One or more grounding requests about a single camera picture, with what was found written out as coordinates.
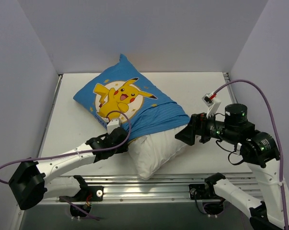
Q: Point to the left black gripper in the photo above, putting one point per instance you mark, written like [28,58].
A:
[120,137]

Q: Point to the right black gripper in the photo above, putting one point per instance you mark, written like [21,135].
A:
[202,128]

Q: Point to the white pillow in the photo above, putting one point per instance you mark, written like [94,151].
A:
[150,152]

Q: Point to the blue Pikachu pillowcase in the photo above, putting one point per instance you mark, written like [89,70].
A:
[121,91]

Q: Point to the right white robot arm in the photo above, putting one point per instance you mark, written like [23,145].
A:
[261,154]

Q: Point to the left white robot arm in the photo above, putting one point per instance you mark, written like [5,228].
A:
[36,180]

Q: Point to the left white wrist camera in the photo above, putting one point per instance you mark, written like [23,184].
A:
[113,124]

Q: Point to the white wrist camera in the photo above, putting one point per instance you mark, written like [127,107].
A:
[212,102]
[113,124]

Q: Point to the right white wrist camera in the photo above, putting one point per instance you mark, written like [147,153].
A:
[212,102]

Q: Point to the aluminium frame rail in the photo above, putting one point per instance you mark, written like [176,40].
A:
[71,125]

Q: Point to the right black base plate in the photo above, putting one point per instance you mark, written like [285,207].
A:
[199,192]

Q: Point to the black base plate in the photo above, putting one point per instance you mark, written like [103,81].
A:
[90,194]
[199,192]

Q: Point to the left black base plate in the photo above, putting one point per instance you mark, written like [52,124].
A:
[90,194]

